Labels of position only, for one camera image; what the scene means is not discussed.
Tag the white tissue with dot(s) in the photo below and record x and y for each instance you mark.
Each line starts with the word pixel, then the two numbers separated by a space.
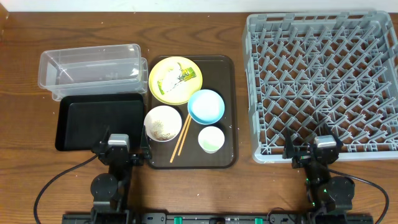
pixel 172 77

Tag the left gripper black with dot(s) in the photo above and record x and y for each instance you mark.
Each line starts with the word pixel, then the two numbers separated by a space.
pixel 146 154

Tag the green snack wrapper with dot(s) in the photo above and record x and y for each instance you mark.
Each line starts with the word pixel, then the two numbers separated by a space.
pixel 186 75

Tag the light blue bowl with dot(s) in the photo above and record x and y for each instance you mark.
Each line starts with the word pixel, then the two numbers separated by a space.
pixel 206 107

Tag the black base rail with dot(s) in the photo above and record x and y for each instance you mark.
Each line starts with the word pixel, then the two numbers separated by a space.
pixel 161 218

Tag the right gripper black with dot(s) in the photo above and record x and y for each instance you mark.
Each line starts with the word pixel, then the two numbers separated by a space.
pixel 313 159

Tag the leftover rice pile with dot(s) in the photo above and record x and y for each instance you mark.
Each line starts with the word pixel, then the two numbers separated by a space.
pixel 163 130

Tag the white pink bowl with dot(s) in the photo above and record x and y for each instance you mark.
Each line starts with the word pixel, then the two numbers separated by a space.
pixel 163 113

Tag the yellow plate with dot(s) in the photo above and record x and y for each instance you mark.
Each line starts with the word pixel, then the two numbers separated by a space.
pixel 181 93

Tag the clear plastic bin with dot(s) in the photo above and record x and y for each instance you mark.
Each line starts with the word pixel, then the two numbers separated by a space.
pixel 108 69

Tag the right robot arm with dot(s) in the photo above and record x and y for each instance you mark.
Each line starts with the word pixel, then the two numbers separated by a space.
pixel 331 197

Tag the wooden chopstick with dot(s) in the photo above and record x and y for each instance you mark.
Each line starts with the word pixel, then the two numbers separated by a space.
pixel 181 137
pixel 185 137

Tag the black plastic tray bin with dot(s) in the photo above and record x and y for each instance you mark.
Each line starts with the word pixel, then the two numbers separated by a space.
pixel 84 119

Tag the white cup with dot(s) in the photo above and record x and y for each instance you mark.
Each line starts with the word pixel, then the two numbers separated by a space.
pixel 211 139

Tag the brown serving tray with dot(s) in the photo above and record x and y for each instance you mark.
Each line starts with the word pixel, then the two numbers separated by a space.
pixel 218 75

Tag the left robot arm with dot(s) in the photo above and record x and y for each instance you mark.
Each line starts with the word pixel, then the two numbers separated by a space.
pixel 110 190

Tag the grey dishwasher rack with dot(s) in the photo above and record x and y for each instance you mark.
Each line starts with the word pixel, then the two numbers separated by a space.
pixel 307 70

